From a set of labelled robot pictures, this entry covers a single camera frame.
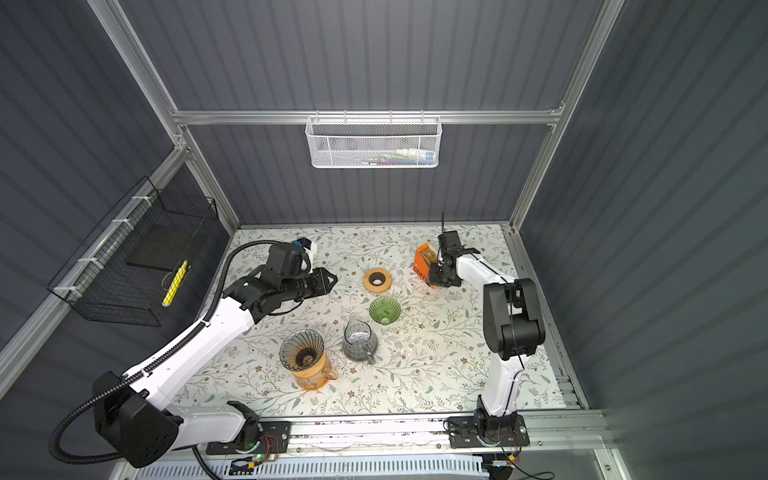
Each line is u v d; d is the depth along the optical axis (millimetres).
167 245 732
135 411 380
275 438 723
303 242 708
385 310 962
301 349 777
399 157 925
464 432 736
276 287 576
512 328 519
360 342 904
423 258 967
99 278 644
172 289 698
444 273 846
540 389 806
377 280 1041
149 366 417
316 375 754
